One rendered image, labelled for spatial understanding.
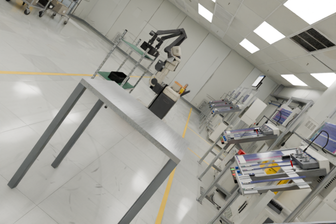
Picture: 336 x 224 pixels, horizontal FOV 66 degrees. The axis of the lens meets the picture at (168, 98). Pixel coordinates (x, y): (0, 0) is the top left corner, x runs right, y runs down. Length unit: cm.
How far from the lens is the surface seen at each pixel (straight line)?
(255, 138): 400
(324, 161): 273
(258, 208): 235
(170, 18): 1154
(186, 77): 1120
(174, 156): 137
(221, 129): 723
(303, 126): 415
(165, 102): 384
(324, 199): 283
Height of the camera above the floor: 119
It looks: 8 degrees down
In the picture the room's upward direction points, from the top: 38 degrees clockwise
